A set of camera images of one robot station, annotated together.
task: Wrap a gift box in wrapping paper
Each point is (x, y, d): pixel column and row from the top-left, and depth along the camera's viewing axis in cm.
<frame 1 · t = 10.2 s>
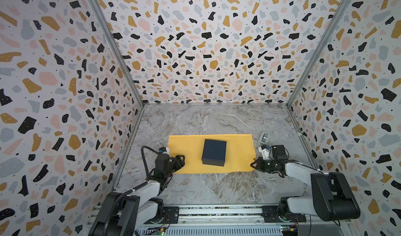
left hand: (182, 158, 90), fingers open
right hand: (252, 164, 90), fingers closed
dark blue gift box: (214, 152, 90), point 8 cm above the table

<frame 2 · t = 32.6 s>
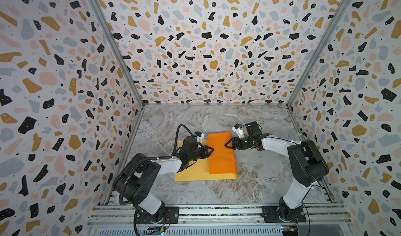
left hand: (215, 150, 88), fingers closed
right hand: (229, 145, 92), fingers open
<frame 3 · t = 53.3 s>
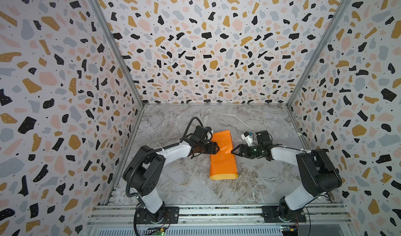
left hand: (217, 148, 90), fingers open
right hand: (236, 153, 90), fingers open
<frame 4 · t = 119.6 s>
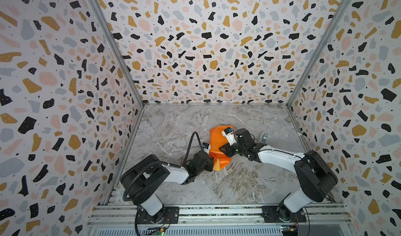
left hand: (216, 158, 90), fingers closed
right hand: (221, 148, 88), fingers open
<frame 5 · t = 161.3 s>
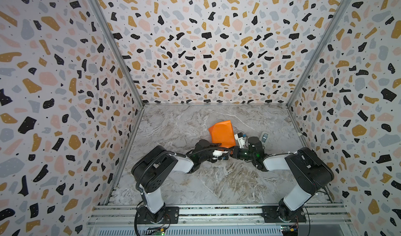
left hand: (220, 144, 91), fingers open
right hand: (226, 151, 89), fingers closed
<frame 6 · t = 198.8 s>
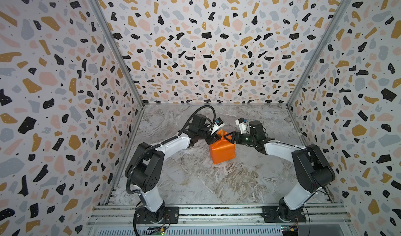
left hand: (220, 132, 88), fingers open
right hand: (228, 137, 90), fingers open
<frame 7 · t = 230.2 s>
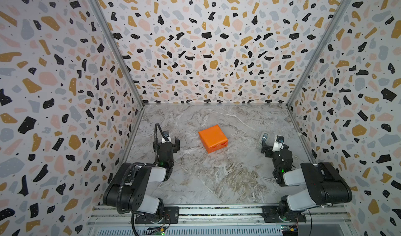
left hand: (168, 137, 90), fingers open
right hand: (274, 140, 91), fingers open
